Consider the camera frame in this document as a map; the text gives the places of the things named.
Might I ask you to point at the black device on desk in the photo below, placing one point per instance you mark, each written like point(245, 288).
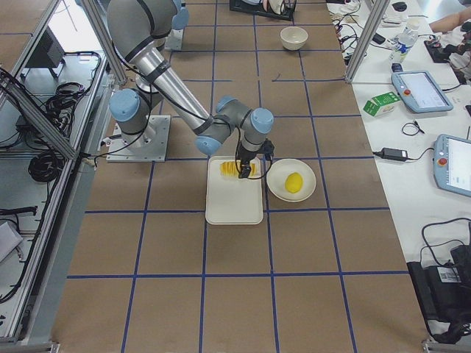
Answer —
point(443, 293)

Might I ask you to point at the aluminium frame post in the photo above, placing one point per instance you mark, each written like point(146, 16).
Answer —
point(372, 23)

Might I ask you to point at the clear water bottle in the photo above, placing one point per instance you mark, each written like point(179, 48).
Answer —
point(403, 43)

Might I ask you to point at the cream rectangular tray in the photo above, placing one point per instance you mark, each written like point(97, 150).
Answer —
point(230, 200)

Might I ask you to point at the green white carton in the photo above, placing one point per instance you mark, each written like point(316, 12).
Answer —
point(381, 104)

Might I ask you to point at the cream plate in rack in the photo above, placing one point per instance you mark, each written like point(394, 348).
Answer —
point(277, 6)

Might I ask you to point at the black power adapter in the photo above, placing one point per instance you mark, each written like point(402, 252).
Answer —
point(392, 154)

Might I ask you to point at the yellow lemon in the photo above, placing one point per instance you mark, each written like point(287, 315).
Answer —
point(294, 182)

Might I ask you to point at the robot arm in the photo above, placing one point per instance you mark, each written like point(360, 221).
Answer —
point(135, 27)

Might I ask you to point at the cream bowl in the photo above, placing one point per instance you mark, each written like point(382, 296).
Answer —
point(293, 38)

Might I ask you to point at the blue teach pendant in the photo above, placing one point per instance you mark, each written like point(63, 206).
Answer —
point(451, 164)
point(420, 92)

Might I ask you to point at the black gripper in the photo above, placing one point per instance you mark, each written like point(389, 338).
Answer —
point(244, 157)

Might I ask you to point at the person forearm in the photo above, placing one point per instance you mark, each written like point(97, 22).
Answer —
point(450, 22)

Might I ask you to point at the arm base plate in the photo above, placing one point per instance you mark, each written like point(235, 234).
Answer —
point(150, 147)
point(174, 41)

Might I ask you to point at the black dish rack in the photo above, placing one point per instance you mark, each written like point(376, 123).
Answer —
point(256, 8)

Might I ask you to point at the cream round plate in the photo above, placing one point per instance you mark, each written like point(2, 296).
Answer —
point(278, 173)

